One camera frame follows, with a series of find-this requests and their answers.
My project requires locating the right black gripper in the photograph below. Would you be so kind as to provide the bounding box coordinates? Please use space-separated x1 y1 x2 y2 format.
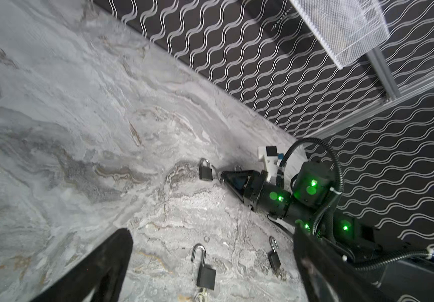
220 170 291 213

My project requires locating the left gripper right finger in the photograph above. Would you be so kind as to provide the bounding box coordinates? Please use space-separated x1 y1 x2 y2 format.
293 226 390 301

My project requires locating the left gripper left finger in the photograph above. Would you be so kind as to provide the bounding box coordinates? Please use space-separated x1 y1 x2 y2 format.
33 229 134 301

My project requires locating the black padlock top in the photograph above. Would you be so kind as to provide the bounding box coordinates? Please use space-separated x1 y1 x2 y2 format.
199 158 213 181

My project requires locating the black padlock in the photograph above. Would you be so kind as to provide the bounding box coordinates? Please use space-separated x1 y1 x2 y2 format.
199 158 213 181
191 244 216 290
268 236 281 273

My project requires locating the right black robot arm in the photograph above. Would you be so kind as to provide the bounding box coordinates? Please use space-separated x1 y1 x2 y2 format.
220 161 434 301

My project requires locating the black corrugated cable conduit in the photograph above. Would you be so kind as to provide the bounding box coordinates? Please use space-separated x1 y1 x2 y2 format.
279 137 434 271

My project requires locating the white wire basket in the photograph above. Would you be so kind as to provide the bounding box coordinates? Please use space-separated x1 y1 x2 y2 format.
290 0 390 70

